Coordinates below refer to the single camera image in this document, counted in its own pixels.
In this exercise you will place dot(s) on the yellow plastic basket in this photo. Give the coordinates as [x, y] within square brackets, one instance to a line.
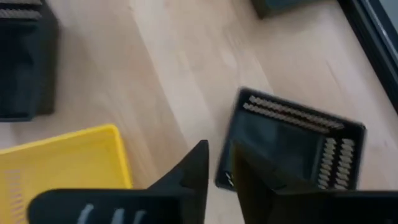
[62, 161]

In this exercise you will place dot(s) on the black plastic basket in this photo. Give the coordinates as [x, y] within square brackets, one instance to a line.
[280, 137]
[280, 6]
[21, 62]

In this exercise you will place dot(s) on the black aluminium table frame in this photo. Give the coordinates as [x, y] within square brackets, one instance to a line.
[373, 46]

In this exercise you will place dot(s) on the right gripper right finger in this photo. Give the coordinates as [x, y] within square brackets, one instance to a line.
[311, 208]

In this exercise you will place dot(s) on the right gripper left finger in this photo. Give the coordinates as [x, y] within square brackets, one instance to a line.
[124, 208]

